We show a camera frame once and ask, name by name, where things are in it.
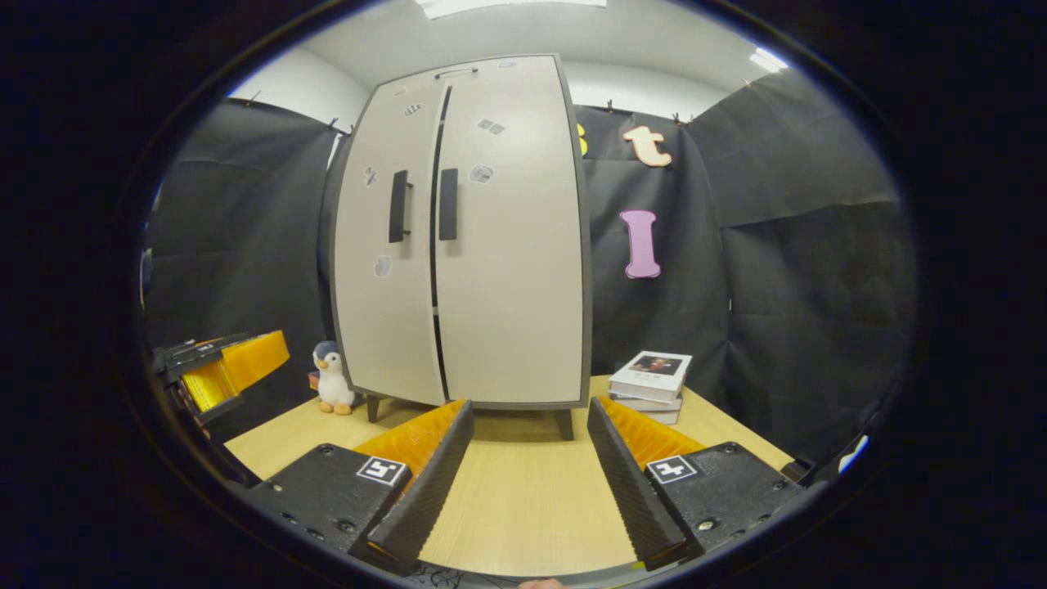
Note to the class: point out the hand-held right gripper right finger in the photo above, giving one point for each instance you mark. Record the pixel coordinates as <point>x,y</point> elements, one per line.
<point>630,483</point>

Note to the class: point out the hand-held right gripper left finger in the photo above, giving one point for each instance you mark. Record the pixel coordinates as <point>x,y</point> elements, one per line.
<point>433,483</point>

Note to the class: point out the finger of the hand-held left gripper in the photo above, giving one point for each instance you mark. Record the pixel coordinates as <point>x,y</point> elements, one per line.
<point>196,350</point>
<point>245,364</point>

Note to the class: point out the white cabinet door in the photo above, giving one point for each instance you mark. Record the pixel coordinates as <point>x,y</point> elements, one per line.
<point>515,286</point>
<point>376,311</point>

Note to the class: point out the white and grey shoe cabinet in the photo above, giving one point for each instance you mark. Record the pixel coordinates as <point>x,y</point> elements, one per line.
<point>507,286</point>

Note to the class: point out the penguin plush toy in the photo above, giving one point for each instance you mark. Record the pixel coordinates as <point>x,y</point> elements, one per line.
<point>331,380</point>

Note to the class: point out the small ceiling light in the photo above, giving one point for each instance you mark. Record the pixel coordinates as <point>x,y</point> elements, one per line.
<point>769,59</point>

